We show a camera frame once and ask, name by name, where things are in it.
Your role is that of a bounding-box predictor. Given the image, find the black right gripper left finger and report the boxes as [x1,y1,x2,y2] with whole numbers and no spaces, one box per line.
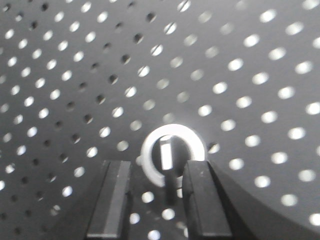
[86,160,131,238]

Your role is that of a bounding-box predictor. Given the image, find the black perforated pegboard panel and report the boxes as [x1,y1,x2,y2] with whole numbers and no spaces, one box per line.
[0,0,320,240]

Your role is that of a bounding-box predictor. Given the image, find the black knob with white ring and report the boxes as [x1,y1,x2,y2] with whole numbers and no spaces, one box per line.
[140,123,207,206]

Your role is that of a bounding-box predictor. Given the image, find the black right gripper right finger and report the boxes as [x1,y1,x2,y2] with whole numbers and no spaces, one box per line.
[182,160,233,237]

